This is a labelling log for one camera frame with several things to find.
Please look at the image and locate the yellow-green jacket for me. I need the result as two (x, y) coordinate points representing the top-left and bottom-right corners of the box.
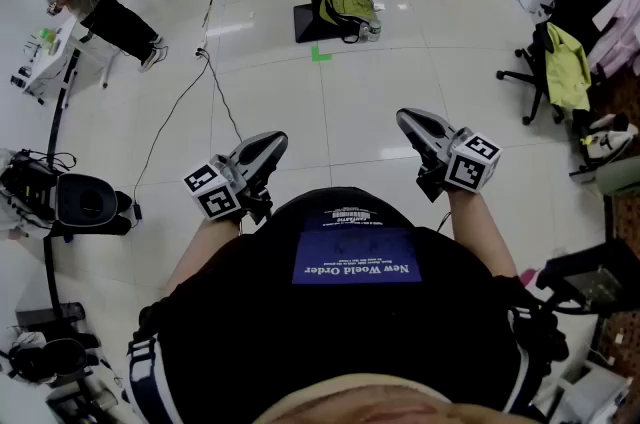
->
(544, 21), (592, 112)

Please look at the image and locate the black power cable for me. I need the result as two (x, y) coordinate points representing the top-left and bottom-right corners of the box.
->
(132, 54), (245, 221)

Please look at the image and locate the black floor cable cover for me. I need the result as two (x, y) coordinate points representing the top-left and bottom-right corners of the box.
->
(42, 46), (84, 318)

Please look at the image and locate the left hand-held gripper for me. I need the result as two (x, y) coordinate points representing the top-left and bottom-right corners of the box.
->
(182, 130), (290, 226)

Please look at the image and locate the pink white cloth pile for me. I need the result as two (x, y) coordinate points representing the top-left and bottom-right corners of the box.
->
(587, 0), (640, 78)

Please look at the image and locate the person's left forearm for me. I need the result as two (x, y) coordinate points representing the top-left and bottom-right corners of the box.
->
(162, 211), (256, 298)

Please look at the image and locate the black metal frame stand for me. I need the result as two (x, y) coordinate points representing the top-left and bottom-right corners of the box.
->
(537, 239), (640, 316)

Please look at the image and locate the black belt pack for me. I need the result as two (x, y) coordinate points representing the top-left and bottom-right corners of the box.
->
(504, 276), (571, 363)

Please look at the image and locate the navy white shoulder strap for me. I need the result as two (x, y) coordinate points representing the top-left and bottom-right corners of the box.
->
(509, 344), (551, 418)
(124, 336), (174, 424)

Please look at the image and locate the black office chair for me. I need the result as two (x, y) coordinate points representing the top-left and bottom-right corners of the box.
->
(496, 0), (616, 126)

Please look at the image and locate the white desk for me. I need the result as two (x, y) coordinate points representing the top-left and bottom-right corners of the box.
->
(9, 14), (121, 106)

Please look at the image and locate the person's black printed t-shirt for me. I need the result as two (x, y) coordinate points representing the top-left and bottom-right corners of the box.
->
(134, 185), (571, 424)

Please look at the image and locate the person's right forearm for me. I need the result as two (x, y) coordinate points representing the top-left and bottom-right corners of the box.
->
(446, 185), (519, 281)

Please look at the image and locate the green backpack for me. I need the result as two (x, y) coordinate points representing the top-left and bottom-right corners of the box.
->
(318, 0), (377, 44)

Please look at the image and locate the person's chin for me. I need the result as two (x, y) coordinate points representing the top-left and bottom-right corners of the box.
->
(252, 374), (544, 424)

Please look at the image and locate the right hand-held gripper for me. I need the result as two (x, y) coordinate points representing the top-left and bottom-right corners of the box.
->
(396, 107), (502, 203)

